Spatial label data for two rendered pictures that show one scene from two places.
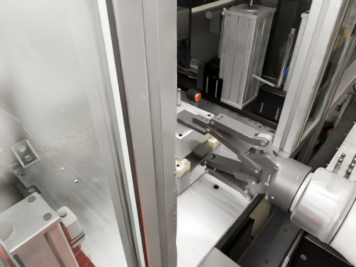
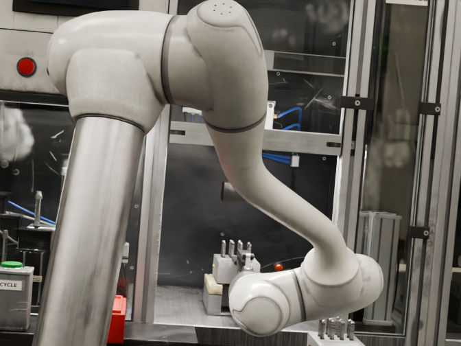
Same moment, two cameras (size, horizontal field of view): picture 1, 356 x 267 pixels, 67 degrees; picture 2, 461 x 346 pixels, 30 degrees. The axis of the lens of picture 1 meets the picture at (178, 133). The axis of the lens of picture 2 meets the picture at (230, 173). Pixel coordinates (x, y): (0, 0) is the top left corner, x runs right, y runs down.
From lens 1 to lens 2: 1.68 m
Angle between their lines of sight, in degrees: 52
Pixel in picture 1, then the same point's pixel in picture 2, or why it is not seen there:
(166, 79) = (159, 170)
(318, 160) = not seen: outside the picture
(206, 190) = (228, 319)
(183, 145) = (220, 270)
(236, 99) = not seen: hidden behind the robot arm
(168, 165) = (156, 206)
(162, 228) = (149, 242)
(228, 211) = (225, 325)
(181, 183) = (211, 302)
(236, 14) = not seen: hidden behind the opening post
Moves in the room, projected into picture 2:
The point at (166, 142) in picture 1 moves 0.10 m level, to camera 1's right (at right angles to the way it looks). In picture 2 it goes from (157, 195) to (191, 200)
